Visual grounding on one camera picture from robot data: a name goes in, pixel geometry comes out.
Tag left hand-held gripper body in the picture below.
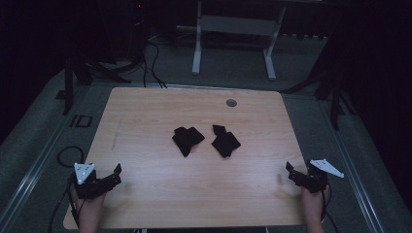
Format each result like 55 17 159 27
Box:
73 162 115 200

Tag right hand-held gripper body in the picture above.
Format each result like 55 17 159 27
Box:
295 158 345 194

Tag black sock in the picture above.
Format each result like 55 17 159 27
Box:
211 124 242 159
171 126 206 158

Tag person's left hand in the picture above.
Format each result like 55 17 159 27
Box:
71 188 108 214

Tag person's right hand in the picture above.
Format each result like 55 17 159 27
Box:
300 183 332 209

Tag black metal stand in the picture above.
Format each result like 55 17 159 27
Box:
281 48 358 131
54 48 144 117

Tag grey metal floor rail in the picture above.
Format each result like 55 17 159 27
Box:
0 84 95 229
319 100 387 233

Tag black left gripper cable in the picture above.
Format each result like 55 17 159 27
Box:
48 176 81 233

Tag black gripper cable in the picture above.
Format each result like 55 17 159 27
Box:
320 189 340 233
48 176 81 233

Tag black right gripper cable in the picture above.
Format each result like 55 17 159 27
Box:
320 189 340 233

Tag looped black floor cable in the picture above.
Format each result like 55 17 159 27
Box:
56 145 86 169

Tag black cables on floor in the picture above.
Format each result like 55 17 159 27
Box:
141 40 168 89

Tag white metal table frame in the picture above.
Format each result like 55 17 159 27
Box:
176 0 288 82

